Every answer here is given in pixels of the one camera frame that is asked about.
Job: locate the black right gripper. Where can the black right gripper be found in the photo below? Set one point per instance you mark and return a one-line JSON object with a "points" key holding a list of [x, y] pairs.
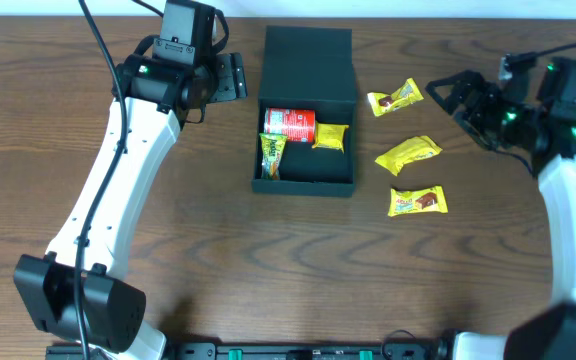
{"points": [[475, 100]]}

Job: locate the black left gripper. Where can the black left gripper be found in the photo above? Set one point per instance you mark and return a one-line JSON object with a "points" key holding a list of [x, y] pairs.
{"points": [[231, 77]]}

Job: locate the green yellow snack bar wrapper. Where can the green yellow snack bar wrapper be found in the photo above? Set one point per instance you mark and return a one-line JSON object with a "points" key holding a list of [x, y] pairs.
{"points": [[272, 146]]}

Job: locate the red snack can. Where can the red snack can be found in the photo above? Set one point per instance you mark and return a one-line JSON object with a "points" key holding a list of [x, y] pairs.
{"points": [[298, 125]]}

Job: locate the small yellow snack packet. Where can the small yellow snack packet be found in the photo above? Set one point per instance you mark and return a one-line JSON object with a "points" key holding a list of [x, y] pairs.
{"points": [[329, 136]]}

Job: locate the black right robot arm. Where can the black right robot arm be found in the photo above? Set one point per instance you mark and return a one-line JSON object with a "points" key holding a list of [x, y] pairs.
{"points": [[551, 334]]}

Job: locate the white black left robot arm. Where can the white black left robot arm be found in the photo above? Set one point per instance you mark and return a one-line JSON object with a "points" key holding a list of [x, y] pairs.
{"points": [[76, 290]]}

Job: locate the yellow Julies snack packet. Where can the yellow Julies snack packet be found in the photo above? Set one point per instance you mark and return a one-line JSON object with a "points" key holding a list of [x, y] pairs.
{"points": [[409, 151]]}

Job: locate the black open box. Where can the black open box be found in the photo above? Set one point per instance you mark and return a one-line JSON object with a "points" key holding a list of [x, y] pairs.
{"points": [[310, 68]]}

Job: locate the yellow chocolate cake packet top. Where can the yellow chocolate cake packet top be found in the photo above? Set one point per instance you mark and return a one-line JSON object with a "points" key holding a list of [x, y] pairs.
{"points": [[384, 103]]}

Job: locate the yellow Apollo cake packet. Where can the yellow Apollo cake packet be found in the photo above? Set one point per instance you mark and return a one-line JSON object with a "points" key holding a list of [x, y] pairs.
{"points": [[418, 201]]}

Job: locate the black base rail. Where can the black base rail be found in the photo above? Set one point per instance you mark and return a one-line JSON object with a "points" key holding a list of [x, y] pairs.
{"points": [[395, 351]]}

